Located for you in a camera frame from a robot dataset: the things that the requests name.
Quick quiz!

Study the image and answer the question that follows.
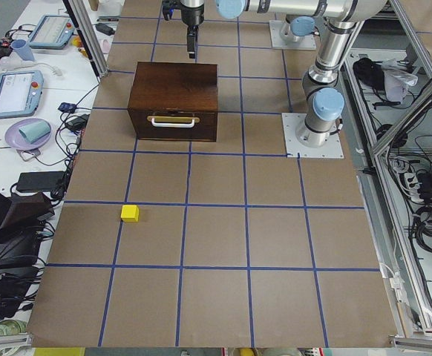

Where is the dark wooden drawer box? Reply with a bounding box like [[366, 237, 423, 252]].
[[127, 62, 219, 143]]

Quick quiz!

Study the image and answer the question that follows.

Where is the wooden drawer with white handle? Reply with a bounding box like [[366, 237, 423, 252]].
[[128, 110, 217, 142]]

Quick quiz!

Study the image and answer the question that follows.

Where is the teach pendant tablet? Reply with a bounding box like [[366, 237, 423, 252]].
[[28, 15, 75, 50], [0, 70, 44, 119]]

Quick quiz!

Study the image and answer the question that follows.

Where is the black flat power brick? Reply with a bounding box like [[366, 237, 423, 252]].
[[16, 171, 65, 193]]

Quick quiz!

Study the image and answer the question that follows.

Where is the lower teach pendant tablet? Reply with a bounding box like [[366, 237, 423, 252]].
[[0, 70, 44, 119]]

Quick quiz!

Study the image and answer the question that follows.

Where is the blue plastic cup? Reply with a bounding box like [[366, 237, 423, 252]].
[[10, 39, 35, 62]]

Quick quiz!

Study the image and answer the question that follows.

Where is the white power strip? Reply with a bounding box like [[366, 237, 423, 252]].
[[401, 172, 423, 204]]

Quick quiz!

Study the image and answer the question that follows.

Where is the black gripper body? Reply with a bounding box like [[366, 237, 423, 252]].
[[180, 0, 205, 26]]

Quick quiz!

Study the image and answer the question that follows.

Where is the yellow block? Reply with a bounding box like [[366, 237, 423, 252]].
[[120, 204, 140, 223]]

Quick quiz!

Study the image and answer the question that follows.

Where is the black laptop stand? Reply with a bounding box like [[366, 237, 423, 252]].
[[0, 193, 55, 269]]

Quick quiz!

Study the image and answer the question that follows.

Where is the black power adapter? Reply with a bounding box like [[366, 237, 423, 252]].
[[65, 114, 89, 131]]

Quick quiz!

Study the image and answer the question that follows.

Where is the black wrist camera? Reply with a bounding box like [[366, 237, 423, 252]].
[[162, 0, 180, 21]]

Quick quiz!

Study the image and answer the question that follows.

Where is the aluminium frame post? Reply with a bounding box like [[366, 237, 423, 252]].
[[62, 0, 108, 79]]

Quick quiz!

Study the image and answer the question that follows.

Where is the small blue device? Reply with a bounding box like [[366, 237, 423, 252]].
[[58, 102, 77, 113]]

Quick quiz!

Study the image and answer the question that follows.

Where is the teal cup on plate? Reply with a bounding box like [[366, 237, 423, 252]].
[[19, 120, 50, 143]]

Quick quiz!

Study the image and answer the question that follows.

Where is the pink cup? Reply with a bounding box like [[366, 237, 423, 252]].
[[100, 39, 111, 54]]

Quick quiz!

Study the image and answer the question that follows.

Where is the purple plate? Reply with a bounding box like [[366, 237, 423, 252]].
[[4, 118, 51, 151]]

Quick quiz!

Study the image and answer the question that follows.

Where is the brown paper table mat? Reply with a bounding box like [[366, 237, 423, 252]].
[[28, 1, 397, 348]]

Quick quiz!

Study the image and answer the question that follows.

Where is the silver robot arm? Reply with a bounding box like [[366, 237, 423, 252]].
[[215, 1, 385, 148]]

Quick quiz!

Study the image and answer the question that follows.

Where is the upper teach pendant tablet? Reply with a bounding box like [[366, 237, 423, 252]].
[[28, 15, 75, 50]]

